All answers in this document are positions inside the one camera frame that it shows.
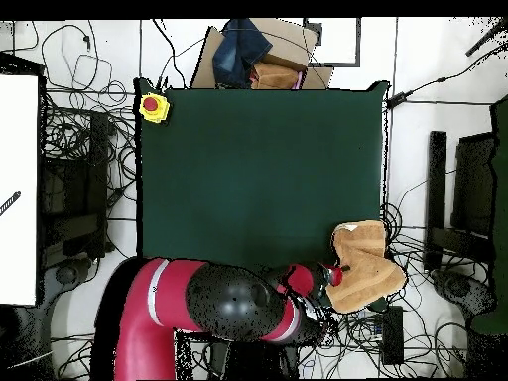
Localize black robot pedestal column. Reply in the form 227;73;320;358
174;330;300;380

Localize black power adapter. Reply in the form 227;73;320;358
386;90;415;109

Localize tangled black floor cables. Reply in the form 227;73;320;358
11;19;140;381
297;197;477;380

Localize dark green table cloth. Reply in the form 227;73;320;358
133;77;391;313

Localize black power strip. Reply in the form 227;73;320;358
381;306;405;365

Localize thin black rectangular frame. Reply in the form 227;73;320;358
302;17;362;67

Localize black floor base foot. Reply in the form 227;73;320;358
431;268;499;320
43;256;94;307

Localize tan terry towel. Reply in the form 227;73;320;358
324;219;409;315

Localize orange folded cloth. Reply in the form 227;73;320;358
250;61;305;91

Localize blue denim jeans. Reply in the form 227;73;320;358
211;17;274;89

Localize yellow emergency stop button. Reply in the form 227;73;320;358
138;92;171;124

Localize black floor stand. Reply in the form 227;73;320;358
39;110;110;259
423;130;497;273

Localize striped black rod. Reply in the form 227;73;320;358
0;190;22;218

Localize brown cardboard box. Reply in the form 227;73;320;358
189;17;335;91

